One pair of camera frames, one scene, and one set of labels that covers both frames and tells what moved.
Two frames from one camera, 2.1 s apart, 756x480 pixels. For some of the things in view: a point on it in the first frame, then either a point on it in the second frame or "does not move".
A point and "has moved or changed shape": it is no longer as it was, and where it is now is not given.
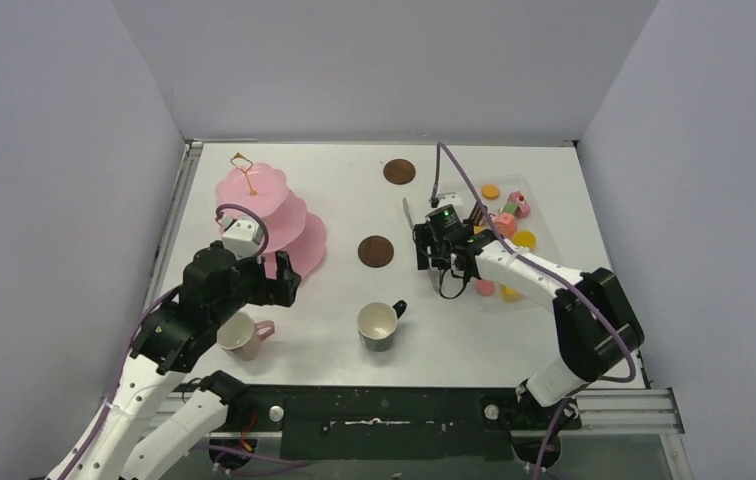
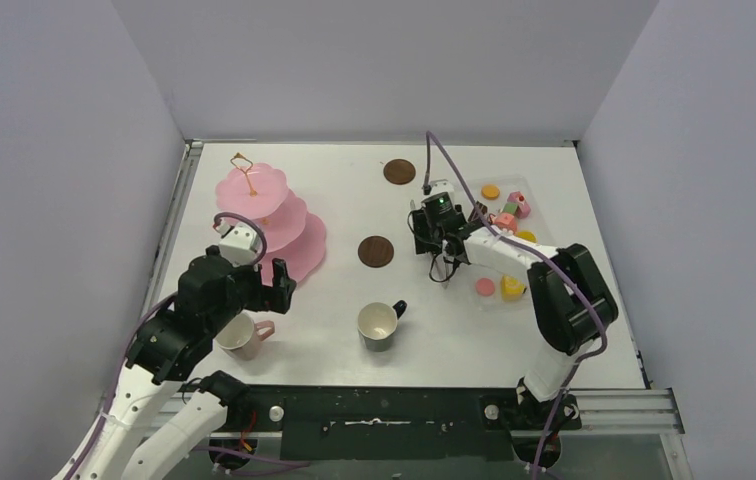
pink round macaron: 485,287 does not move
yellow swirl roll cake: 509,294 does not move
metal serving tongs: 432,276 has moved or changed shape
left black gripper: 280,291 does not move
